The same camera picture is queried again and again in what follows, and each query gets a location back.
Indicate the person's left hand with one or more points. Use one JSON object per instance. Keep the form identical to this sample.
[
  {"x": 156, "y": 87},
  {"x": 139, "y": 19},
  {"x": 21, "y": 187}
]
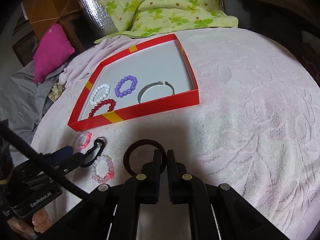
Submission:
[{"x": 40, "y": 223}]

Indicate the silver foil insulation panel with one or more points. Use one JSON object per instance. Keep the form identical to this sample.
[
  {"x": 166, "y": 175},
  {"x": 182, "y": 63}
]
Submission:
[{"x": 98, "y": 18}]

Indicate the green floral quilt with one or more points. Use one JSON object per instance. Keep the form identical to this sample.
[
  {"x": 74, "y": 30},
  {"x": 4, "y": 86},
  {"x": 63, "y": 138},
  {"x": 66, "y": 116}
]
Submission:
[{"x": 144, "y": 18}]

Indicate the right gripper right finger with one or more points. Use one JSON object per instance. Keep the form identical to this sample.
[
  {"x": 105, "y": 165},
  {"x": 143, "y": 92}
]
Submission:
[{"x": 178, "y": 192}]

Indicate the pale pink bed blanket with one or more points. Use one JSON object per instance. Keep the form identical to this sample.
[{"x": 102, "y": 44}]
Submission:
[{"x": 256, "y": 128}]

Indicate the grey bed sheet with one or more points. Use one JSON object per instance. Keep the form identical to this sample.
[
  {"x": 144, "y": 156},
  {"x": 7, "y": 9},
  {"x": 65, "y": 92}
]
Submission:
[{"x": 24, "y": 102}]

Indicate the silver metal bangle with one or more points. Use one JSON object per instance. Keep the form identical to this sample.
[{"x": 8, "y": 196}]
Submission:
[{"x": 155, "y": 91}]

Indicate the small patterned fabric pouch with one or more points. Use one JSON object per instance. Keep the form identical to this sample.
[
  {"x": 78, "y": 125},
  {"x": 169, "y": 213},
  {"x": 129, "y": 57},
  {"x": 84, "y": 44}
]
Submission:
[{"x": 56, "y": 91}]

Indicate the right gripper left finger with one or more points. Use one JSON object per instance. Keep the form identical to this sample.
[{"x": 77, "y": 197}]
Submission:
[{"x": 152, "y": 181}]

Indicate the red cardboard box lid tray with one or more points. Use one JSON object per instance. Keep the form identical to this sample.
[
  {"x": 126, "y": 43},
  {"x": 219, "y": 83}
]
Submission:
[{"x": 110, "y": 94}]

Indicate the magenta pillow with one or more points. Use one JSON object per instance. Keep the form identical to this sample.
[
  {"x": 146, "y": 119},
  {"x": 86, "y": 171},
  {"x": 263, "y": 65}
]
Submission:
[{"x": 53, "y": 51}]

